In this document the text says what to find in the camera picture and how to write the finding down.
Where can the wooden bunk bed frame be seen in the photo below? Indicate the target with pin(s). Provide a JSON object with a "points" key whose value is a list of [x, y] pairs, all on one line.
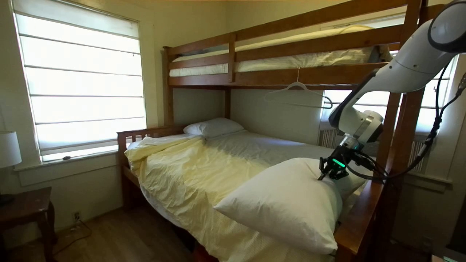
{"points": [[300, 60], [271, 77]]}

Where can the window with white blind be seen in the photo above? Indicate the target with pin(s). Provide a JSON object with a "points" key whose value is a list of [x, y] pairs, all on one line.
{"points": [[81, 82]]}

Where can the dark wooden nightstand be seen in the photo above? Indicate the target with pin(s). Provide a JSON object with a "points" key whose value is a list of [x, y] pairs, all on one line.
{"points": [[23, 208]]}

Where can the white shade table lamp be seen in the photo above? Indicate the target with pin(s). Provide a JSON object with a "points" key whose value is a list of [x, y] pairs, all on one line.
{"points": [[9, 149]]}

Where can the large white pillow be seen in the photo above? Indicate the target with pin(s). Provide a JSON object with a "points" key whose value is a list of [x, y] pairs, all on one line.
{"points": [[285, 204]]}

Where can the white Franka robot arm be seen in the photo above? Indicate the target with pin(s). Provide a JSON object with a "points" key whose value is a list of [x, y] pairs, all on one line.
{"points": [[408, 67]]}

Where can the bright window behind bunk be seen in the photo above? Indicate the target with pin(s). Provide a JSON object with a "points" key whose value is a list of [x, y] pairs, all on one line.
{"points": [[383, 99]]}

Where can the white plastic clothes hanger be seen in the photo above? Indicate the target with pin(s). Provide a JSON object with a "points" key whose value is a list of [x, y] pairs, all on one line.
{"points": [[297, 87]]}

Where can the small white pillow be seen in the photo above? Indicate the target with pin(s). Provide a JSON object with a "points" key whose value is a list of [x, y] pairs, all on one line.
{"points": [[212, 127]]}

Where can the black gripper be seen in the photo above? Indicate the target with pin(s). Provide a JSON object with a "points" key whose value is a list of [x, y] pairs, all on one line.
{"points": [[341, 159]]}

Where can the pale yellow striped bedsheet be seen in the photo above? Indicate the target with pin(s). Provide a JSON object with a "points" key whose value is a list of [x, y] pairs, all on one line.
{"points": [[194, 179]]}

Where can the wall outlet with plug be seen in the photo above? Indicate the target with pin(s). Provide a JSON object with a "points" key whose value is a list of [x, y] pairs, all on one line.
{"points": [[76, 217]]}

